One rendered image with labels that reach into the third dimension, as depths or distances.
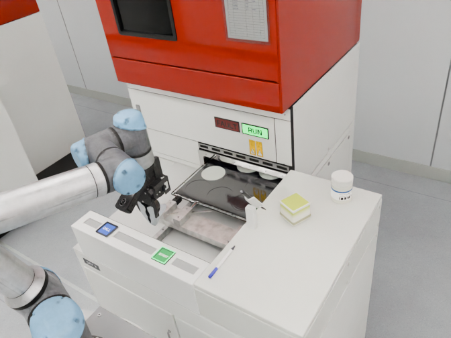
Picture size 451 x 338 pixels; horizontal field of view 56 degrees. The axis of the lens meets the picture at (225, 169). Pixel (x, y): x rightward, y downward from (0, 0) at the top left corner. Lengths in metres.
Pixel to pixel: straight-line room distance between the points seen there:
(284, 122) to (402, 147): 1.77
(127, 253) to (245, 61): 0.74
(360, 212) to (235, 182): 0.52
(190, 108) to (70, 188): 0.96
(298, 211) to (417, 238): 1.54
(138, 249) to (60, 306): 0.38
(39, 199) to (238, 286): 0.61
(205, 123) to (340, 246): 0.77
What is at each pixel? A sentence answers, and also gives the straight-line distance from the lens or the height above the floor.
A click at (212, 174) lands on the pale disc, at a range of 1.77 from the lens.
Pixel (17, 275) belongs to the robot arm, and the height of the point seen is 1.20.
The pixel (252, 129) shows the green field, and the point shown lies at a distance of 1.63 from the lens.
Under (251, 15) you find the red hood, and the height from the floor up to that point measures 1.55.
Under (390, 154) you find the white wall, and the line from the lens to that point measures 3.28.
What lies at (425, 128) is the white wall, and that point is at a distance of 3.11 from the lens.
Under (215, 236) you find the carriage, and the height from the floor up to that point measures 0.88.
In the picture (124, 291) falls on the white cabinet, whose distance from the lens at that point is 1.66.
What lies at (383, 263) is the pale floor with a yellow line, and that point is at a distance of 2.63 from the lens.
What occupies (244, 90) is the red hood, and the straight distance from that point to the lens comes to 1.51.
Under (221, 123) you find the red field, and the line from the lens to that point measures 1.71.
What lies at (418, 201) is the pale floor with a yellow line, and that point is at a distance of 3.08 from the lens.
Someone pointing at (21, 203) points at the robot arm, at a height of 1.45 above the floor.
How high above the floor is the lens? 1.93
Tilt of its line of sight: 35 degrees down
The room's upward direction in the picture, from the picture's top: 8 degrees counter-clockwise
